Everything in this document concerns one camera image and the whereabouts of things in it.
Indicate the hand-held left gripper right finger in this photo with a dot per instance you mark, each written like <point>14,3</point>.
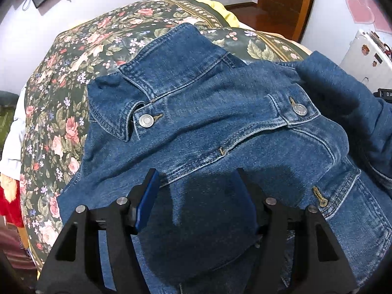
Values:
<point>261,209</point>

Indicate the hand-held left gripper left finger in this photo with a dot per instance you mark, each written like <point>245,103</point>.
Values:
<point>147,201</point>

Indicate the blue denim jacket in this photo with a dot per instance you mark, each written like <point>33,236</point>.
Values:
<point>214,122</point>

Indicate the white sewing machine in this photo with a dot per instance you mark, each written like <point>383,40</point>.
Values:
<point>364,58</point>

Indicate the red plush toy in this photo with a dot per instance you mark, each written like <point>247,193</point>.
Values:
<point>10,203</point>

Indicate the striped red cloth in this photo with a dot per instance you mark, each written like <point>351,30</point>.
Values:
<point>15,245</point>

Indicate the white pillowcase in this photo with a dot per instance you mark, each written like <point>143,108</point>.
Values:
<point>12,147</point>

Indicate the dark floral bedspread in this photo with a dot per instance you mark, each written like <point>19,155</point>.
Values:
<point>76,55</point>

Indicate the yellow fleece blanket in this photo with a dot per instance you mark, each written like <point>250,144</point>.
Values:
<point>225,13</point>

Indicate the pink heart wall decal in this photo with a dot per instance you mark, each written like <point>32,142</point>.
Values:
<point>358,3</point>

